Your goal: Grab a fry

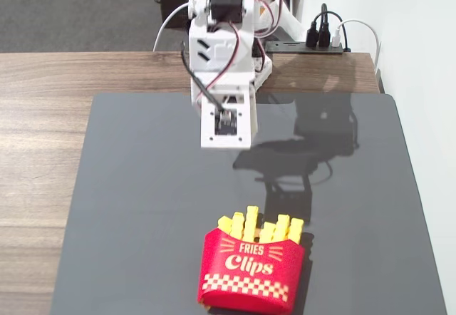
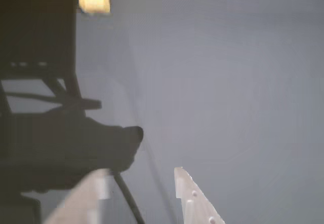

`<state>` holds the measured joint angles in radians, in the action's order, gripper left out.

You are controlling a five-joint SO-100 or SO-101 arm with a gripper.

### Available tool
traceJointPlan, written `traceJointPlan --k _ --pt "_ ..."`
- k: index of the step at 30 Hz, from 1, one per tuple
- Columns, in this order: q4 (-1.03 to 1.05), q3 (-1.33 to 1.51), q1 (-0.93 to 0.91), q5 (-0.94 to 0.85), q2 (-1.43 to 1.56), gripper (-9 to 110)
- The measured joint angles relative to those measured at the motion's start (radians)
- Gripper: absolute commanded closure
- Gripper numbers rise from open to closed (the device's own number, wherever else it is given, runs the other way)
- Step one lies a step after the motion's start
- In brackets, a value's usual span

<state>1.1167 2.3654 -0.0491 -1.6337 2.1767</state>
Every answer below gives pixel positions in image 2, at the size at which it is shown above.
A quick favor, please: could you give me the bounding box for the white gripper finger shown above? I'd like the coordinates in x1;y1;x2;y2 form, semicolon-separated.
43;168;112;224
174;166;226;224

